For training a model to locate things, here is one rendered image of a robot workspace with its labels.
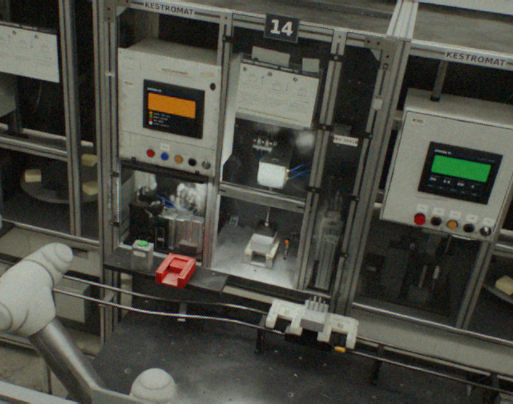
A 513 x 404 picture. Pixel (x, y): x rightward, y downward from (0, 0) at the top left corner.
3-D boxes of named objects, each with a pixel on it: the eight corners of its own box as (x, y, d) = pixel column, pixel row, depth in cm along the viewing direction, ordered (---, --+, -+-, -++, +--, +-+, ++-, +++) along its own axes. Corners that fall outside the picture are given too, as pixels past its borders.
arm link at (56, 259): (26, 252, 202) (2, 275, 190) (60, 226, 194) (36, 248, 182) (54, 281, 205) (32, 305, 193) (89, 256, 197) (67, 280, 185)
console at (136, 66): (115, 159, 258) (114, 50, 236) (143, 135, 282) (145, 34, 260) (212, 179, 250) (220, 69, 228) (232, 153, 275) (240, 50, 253)
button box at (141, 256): (131, 268, 269) (131, 245, 263) (138, 259, 276) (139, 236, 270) (147, 272, 268) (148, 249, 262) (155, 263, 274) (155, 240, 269)
